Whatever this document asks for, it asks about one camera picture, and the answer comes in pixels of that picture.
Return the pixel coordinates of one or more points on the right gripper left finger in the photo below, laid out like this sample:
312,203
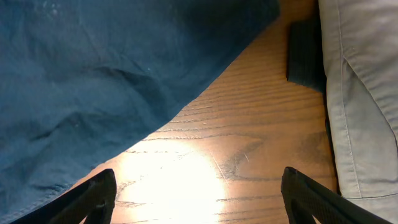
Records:
91,202

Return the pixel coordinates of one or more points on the black patterned garment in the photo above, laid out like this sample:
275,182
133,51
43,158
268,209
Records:
305,56

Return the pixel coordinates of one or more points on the dark blue denim shorts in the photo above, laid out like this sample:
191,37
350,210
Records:
84,80

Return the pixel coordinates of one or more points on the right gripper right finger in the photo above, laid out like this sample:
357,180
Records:
308,202

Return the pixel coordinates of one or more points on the beige khaki shorts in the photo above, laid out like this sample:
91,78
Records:
359,40

